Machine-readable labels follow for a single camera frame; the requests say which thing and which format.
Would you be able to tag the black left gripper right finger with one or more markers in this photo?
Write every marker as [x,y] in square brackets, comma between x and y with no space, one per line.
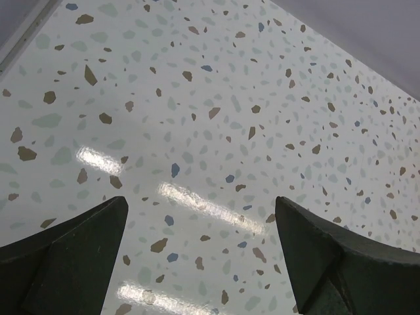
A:
[335,271]

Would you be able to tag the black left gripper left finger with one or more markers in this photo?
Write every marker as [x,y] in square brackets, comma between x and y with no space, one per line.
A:
[65,269]

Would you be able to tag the aluminium table edge rail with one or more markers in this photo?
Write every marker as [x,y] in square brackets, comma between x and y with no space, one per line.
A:
[20,21]

